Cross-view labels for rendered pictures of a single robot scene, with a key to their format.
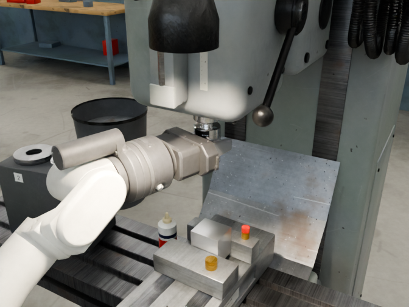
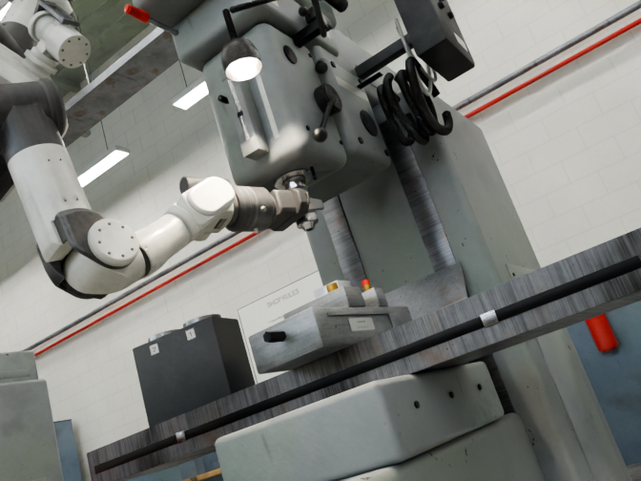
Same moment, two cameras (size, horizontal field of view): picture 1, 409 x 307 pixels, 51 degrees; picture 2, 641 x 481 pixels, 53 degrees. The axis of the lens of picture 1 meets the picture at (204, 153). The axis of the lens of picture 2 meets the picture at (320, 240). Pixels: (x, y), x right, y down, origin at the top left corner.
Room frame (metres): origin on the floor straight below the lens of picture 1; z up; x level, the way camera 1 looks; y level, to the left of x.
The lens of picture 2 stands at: (-0.58, 0.00, 0.77)
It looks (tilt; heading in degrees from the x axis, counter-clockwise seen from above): 17 degrees up; 359
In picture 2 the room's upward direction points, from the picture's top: 18 degrees counter-clockwise
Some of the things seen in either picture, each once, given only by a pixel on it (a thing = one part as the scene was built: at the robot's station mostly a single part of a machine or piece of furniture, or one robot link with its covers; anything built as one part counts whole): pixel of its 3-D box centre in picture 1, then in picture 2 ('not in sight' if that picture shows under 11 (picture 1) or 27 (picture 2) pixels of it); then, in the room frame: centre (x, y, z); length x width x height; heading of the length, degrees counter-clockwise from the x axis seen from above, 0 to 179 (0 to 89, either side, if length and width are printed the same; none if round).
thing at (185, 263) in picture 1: (195, 267); (323, 310); (0.63, 0.02, 1.01); 0.15 x 0.06 x 0.04; 58
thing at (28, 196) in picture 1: (58, 193); (194, 369); (0.88, 0.34, 1.02); 0.22 x 0.12 x 0.20; 71
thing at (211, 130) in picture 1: (207, 127); not in sight; (0.68, 0.00, 1.26); 0.05 x 0.05 x 0.01
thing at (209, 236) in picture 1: (210, 241); (336, 300); (0.68, -0.01, 1.03); 0.06 x 0.05 x 0.06; 58
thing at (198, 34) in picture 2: not in sight; (258, 42); (0.72, -0.03, 1.68); 0.34 x 0.24 x 0.10; 151
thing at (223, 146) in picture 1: (219, 149); (311, 203); (0.66, -0.03, 1.23); 0.06 x 0.02 x 0.03; 133
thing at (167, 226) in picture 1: (167, 233); not in sight; (0.78, 0.08, 0.97); 0.04 x 0.04 x 0.11
